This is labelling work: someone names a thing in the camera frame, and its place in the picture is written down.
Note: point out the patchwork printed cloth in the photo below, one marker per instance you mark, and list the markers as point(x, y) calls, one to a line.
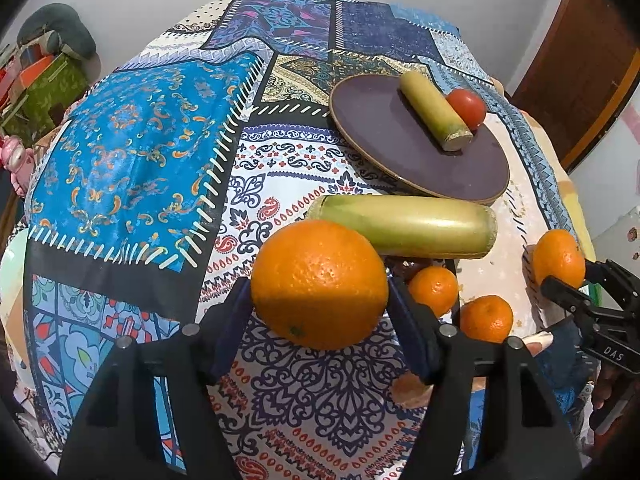
point(150, 160)

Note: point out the dark red jujube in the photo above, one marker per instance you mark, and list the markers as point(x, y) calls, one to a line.
point(410, 268)

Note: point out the dark purple round plate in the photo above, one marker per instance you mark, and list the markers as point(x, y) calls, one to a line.
point(400, 160)

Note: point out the pale green cloth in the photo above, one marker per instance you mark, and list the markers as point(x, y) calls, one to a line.
point(12, 270)

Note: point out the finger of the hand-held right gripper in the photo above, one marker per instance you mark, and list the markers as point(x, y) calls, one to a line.
point(615, 277)
point(565, 295)

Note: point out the large orange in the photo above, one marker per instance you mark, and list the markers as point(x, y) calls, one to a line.
point(320, 285)

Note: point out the yellow blanket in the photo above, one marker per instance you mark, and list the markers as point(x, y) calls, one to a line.
point(580, 220)

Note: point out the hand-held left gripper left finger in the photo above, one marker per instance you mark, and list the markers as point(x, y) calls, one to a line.
point(235, 320)

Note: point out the red tomato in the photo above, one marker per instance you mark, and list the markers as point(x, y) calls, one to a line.
point(467, 107)

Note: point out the yellow-green sugarcane piece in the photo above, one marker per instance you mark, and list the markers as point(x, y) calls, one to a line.
point(432, 105)
point(425, 227)

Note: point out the orange box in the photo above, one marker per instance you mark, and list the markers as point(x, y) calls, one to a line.
point(30, 67)

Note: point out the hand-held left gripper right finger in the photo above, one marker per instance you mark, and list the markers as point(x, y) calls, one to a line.
point(405, 320)

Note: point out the pink toy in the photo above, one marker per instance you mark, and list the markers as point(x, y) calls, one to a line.
point(15, 160)

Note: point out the medium mandarin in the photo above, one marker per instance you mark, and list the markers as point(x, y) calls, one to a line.
point(557, 260)

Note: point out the person's right hand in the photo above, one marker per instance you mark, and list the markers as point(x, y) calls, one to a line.
point(602, 385)

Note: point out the brown wooden wardrobe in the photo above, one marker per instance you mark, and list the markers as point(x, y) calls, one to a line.
point(575, 60)

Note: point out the small mandarin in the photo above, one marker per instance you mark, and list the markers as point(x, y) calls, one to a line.
point(432, 290)
point(485, 317)

